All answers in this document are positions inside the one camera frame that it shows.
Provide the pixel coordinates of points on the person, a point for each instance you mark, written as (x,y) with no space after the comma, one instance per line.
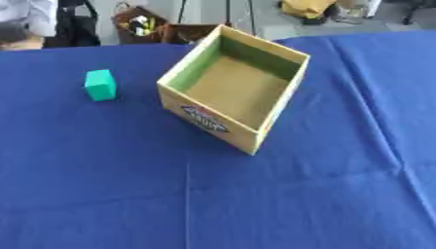
(25,19)

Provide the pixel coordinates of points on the yellow bag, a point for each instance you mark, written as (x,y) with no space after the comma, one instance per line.
(306,7)

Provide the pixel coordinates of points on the brown basket with items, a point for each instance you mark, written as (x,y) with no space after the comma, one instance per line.
(138,26)

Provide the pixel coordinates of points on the black tripod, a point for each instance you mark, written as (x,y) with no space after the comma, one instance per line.
(227,13)

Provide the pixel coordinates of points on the teal green block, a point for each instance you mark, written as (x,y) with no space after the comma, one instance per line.
(100,85)

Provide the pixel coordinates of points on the tan cardboard box green inside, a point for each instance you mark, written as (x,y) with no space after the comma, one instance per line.
(238,87)

